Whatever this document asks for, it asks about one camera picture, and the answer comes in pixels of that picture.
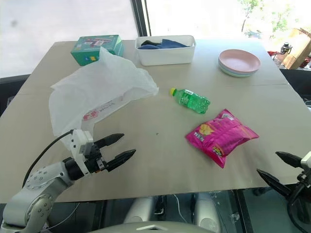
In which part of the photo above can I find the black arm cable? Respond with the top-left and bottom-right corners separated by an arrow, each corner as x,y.
22,130 -> 74,189
286,184 -> 311,233

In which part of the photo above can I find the green cardboard box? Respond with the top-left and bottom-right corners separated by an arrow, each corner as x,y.
70,34 -> 125,66

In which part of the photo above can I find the green plastic soda bottle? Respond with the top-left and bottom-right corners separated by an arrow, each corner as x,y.
169,87 -> 211,115

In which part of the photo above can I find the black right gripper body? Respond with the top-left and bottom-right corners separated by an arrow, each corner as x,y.
290,170 -> 311,200

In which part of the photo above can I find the light green plastic plate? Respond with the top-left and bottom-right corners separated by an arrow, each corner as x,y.
220,66 -> 259,79

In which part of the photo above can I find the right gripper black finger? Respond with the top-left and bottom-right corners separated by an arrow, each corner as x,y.
275,151 -> 303,168
256,169 -> 293,198

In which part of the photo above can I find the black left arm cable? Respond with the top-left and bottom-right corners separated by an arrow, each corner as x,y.
22,130 -> 74,189

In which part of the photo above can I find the grey rounded robot leg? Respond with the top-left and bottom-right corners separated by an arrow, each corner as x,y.
194,193 -> 221,231
123,196 -> 156,224

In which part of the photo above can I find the blue cloth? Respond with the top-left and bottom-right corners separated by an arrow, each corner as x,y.
139,38 -> 195,50

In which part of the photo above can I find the dark table leg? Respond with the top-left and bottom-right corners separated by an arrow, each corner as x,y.
233,189 -> 251,233

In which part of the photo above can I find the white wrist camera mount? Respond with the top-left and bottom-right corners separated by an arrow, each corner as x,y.
69,129 -> 94,175
300,151 -> 311,170

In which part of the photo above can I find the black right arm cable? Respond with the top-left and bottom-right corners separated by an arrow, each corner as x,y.
286,184 -> 311,233

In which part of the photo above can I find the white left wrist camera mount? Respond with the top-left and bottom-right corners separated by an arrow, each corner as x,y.
69,129 -> 94,175

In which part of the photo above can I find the light blue plastic plate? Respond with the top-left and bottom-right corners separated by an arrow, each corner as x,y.
218,60 -> 261,75

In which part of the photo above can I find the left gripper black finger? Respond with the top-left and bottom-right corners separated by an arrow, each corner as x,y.
105,149 -> 137,172
93,133 -> 125,149

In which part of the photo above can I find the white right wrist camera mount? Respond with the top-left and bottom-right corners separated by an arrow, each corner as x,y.
300,151 -> 311,170

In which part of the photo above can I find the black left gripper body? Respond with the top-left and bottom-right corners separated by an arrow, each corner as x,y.
85,142 -> 110,174

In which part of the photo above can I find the pink snack chips bag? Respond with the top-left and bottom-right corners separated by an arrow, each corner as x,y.
186,108 -> 260,169

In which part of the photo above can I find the white translucent plastic bag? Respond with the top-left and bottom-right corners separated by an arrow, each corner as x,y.
48,46 -> 160,152

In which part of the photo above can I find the white plastic storage bin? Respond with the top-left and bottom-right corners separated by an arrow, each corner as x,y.
135,35 -> 197,67

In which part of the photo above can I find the black cloth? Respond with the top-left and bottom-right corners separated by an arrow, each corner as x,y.
140,40 -> 161,47

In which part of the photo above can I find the dark window frame post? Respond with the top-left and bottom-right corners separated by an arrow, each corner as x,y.
131,0 -> 153,39

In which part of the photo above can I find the pink plastic plate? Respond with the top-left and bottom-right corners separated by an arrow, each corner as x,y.
218,49 -> 261,72

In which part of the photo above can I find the brown cardboard carton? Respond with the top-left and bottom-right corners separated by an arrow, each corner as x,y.
281,27 -> 311,70

